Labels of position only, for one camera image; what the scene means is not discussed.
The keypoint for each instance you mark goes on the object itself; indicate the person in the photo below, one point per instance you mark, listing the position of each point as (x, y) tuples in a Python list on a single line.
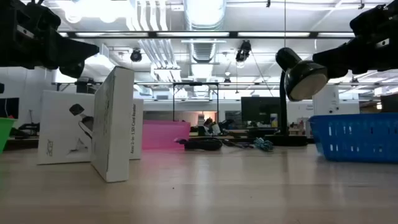
[(209, 124)]

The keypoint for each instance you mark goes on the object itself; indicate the pink translucent plastic bin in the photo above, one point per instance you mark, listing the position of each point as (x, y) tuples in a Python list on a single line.
[(164, 135)]

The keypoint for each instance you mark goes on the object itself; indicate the black gooseneck desk lamp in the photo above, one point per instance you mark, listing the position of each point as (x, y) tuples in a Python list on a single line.
[(298, 74)]

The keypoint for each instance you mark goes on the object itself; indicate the black table border rail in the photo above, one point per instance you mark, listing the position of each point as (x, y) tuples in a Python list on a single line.
[(21, 143)]

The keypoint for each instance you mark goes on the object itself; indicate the black ceiling spotlight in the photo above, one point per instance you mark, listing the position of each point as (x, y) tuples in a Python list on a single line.
[(136, 55), (243, 51)]

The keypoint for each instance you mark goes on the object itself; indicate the small yellow blue bottle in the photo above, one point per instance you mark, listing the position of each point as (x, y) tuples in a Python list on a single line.
[(273, 120)]

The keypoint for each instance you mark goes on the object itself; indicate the blue plastic slotted basket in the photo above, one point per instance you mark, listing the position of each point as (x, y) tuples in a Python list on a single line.
[(357, 140)]

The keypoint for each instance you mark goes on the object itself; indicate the black computer monitor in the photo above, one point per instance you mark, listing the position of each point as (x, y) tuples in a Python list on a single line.
[(259, 109)]

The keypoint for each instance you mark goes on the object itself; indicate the dark wall screen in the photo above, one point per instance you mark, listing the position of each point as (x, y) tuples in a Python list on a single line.
[(9, 108)]

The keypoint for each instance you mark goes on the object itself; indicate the white Acer card reader box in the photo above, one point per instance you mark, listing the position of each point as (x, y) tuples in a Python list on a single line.
[(62, 133), (115, 124)]

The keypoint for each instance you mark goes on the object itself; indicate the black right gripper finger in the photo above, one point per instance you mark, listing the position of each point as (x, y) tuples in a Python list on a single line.
[(336, 73), (337, 57)]

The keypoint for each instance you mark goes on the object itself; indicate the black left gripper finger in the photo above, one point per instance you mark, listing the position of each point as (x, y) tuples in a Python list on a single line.
[(73, 70), (76, 53)]

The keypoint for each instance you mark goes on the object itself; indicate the green plastic bin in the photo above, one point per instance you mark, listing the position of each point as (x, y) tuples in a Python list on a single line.
[(5, 133)]

